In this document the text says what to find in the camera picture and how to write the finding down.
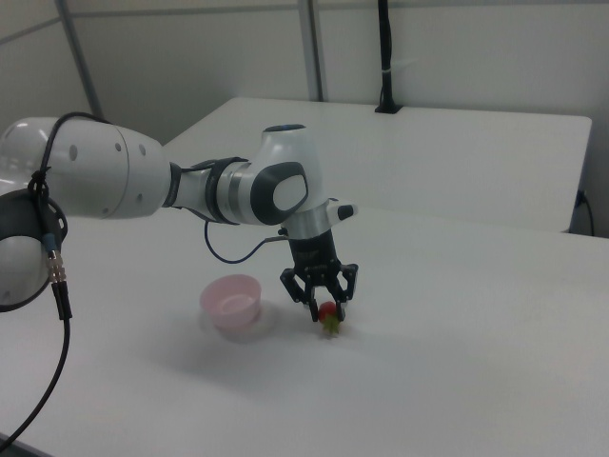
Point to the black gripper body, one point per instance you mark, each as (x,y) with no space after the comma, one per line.
(314,252)

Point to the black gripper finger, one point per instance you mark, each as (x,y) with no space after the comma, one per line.
(314,307)
(349,283)

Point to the red toy strawberry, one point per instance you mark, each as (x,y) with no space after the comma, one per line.
(327,311)

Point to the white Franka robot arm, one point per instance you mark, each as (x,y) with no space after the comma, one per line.
(104,176)

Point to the pink plastic bowl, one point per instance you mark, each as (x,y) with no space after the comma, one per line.
(233,319)

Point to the white table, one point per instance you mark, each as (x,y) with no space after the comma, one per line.
(428,157)

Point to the black pole with base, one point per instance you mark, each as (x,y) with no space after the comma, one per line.
(386,47)

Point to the grey metal wall post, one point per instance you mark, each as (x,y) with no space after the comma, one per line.
(83,62)
(312,47)

